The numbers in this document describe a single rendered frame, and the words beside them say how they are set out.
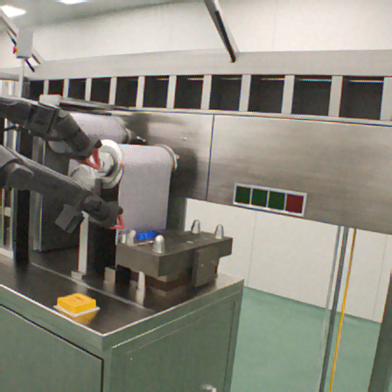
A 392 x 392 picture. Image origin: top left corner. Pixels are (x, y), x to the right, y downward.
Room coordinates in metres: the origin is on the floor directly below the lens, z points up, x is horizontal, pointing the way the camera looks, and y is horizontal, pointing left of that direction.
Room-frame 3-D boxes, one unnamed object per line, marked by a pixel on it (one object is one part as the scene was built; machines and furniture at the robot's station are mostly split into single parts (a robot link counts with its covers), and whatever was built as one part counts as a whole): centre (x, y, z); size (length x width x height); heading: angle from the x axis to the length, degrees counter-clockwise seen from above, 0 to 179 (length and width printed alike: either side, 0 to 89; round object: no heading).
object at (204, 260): (1.31, -0.04, 0.96); 0.10 x 0.03 x 0.11; 146
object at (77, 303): (1.03, 0.28, 0.91); 0.07 x 0.07 x 0.02; 56
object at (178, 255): (1.35, 0.04, 1.00); 0.40 x 0.16 x 0.06; 146
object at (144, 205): (1.38, 0.16, 1.11); 0.23 x 0.01 x 0.18; 146
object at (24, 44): (1.65, 0.72, 1.66); 0.07 x 0.07 x 0.10; 34
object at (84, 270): (1.30, 0.33, 1.05); 0.06 x 0.05 x 0.31; 146
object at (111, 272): (1.39, 0.16, 0.92); 0.28 x 0.04 x 0.04; 146
